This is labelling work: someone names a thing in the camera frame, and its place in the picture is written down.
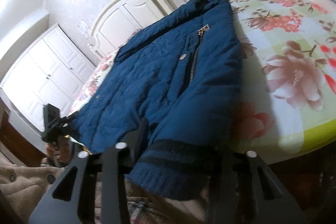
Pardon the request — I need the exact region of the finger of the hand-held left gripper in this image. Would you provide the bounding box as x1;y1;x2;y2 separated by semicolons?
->
62;111;80;125

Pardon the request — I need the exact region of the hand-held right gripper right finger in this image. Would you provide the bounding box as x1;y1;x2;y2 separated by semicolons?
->
209;147;307;224

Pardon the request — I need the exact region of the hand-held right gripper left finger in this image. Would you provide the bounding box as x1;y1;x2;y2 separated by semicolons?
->
28;116;150;224

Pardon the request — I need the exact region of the blue puffer jacket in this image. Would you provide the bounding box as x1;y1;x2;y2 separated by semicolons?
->
70;0;244;201

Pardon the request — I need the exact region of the person's left hand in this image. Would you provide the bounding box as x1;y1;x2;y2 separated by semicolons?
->
46;138;77;165

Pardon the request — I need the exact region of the white wardrobe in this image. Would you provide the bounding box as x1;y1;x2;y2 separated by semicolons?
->
0;24;97;123

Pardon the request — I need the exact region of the beige fleece garment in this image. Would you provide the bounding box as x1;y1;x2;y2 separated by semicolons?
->
0;153;210;224

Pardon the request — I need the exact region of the white wooden headboard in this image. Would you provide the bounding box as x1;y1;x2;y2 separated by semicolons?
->
87;0;185;60

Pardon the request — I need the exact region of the floral bed sheet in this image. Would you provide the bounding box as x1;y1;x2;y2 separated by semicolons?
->
70;0;336;163

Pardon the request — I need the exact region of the wall switch with paper notice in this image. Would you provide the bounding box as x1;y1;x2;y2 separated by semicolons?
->
78;20;92;35

